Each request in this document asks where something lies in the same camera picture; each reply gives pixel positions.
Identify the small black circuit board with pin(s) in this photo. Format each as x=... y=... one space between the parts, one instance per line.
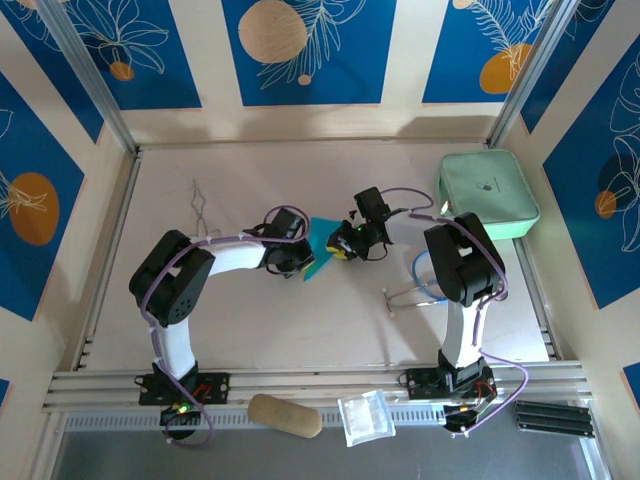
x=180 y=417
x=462 y=417

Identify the black ribbed block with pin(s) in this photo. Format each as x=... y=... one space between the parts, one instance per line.
x=555 y=419

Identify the aluminium frame post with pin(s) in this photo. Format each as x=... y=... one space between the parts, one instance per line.
x=530 y=75
x=85 y=75

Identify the mint green zip case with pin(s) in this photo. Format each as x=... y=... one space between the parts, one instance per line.
x=485 y=195

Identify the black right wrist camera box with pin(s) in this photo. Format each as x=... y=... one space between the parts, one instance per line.
x=372 y=203

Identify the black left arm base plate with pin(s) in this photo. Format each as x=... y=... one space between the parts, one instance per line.
x=215 y=387

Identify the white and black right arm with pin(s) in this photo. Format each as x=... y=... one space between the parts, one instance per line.
x=462 y=265

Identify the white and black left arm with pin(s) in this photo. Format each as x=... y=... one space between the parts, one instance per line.
x=172 y=280

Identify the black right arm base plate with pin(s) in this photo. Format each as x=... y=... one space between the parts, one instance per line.
x=420 y=382

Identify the white plastic pouch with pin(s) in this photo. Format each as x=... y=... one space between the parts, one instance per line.
x=365 y=417

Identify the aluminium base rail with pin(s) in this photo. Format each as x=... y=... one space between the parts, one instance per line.
x=310 y=385

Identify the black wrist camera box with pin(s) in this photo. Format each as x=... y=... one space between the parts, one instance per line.
x=372 y=203
x=287 y=222

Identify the aluminium table side rail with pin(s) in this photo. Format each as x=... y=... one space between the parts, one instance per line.
x=538 y=310
x=110 y=260

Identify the blue paper sheet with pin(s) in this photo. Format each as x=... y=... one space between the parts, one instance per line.
x=322 y=232

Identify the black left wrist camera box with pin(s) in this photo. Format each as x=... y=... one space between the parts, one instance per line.
x=287 y=222

